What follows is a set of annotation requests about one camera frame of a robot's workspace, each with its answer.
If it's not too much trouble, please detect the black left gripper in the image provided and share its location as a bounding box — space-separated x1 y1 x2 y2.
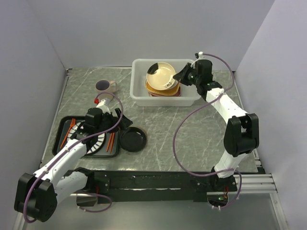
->
95 108 132 135

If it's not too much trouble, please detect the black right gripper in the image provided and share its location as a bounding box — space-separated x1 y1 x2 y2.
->
173 63 201 86

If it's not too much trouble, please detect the woven bamboo plate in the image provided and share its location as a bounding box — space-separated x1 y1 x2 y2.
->
144 81 180 97

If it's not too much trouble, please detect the glossy black plate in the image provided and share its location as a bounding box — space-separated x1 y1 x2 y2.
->
119 127 146 152

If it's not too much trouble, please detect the beige plate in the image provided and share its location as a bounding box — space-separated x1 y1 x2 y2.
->
146 62 177 91

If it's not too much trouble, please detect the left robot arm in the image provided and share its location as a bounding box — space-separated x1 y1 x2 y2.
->
14 108 133 223

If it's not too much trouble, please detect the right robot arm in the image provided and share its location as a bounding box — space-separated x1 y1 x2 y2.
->
173 59 260 191

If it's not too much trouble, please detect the white plastic bin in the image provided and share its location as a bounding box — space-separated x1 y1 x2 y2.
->
130 58 201 107

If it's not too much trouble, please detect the orange chopstick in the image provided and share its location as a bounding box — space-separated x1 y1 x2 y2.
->
106 133 115 153
109 133 116 153

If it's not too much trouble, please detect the white blue striped plate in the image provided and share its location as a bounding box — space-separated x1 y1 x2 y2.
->
67 122 106 156

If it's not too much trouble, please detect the beige ceramic mug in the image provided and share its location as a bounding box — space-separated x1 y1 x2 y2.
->
95 80 118 100

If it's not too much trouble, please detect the black serving tray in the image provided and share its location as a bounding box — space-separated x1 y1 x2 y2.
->
52 115 119 158

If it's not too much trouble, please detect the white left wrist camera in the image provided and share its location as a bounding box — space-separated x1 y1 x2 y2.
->
94 98 110 113

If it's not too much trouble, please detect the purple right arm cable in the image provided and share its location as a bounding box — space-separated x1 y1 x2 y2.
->
172 52 242 211

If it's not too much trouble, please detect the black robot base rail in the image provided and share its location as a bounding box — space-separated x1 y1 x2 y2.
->
83 171 237 202

